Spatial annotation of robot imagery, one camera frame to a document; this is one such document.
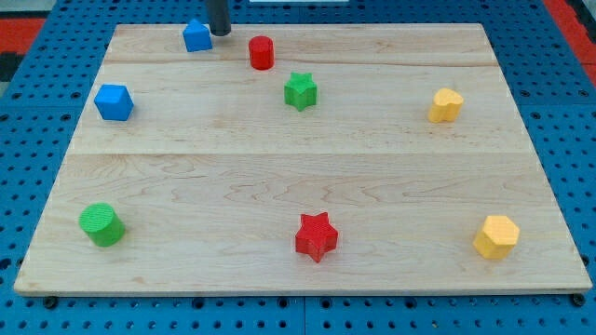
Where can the red star block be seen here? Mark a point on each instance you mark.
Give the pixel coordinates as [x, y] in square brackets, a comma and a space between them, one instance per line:
[316, 236]

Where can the blue cube block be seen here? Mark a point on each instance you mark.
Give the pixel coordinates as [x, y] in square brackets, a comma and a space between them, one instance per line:
[114, 102]

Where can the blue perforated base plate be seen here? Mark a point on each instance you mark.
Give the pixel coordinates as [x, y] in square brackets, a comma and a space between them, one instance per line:
[548, 80]

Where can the yellow hexagon block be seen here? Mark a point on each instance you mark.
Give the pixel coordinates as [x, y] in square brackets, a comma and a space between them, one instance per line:
[497, 237]

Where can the green star block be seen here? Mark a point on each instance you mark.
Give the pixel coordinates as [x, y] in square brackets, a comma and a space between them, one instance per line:
[300, 91]

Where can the yellow heart block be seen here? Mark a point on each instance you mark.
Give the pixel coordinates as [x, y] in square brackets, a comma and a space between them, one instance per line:
[446, 106]

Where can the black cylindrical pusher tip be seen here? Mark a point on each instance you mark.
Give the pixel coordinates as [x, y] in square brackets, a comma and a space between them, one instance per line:
[219, 17]

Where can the red cylinder block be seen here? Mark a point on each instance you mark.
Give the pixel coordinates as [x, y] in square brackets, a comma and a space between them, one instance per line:
[262, 52]

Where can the blue pentagon block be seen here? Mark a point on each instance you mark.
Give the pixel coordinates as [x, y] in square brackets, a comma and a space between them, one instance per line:
[196, 36]

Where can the light wooden board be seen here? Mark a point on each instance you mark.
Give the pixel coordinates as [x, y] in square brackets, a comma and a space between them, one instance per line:
[212, 171]

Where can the green cylinder block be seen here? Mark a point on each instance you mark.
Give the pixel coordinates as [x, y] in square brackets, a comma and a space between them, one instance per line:
[101, 224]

